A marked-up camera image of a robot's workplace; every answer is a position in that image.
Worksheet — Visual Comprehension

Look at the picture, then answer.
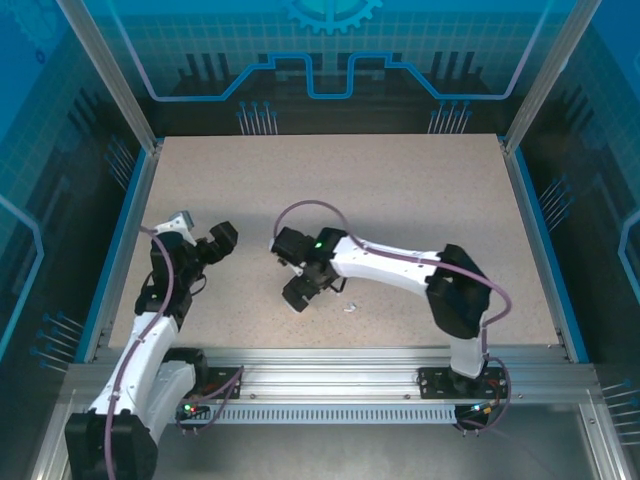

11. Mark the aluminium side rail blue strip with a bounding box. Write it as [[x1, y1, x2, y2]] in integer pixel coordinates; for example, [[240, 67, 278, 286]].
[[499, 142, 591, 365], [82, 144, 161, 364]]

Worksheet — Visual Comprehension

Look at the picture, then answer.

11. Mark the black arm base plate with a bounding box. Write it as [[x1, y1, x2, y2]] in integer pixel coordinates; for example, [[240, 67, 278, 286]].
[[417, 366, 507, 401], [198, 366, 245, 401]]

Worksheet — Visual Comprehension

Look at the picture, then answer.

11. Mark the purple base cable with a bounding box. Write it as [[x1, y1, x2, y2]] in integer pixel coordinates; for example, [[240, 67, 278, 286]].
[[457, 355, 515, 437], [174, 366, 246, 437]]

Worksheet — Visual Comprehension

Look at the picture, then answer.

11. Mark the long aluminium base rail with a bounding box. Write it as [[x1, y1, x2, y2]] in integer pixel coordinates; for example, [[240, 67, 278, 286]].
[[64, 344, 599, 404]]

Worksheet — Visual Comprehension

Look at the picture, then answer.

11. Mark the white slotted cable duct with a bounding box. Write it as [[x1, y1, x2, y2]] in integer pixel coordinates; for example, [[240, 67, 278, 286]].
[[174, 403, 459, 426]]

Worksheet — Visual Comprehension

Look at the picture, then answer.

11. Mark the aluminium frame post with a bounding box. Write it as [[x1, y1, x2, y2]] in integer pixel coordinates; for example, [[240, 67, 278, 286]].
[[55, 0, 164, 154], [502, 0, 604, 154]]

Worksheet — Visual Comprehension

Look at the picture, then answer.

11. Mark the aluminium frame rail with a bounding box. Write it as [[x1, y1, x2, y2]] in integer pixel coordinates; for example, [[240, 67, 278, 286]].
[[29, 394, 76, 480], [574, 388, 634, 480]]

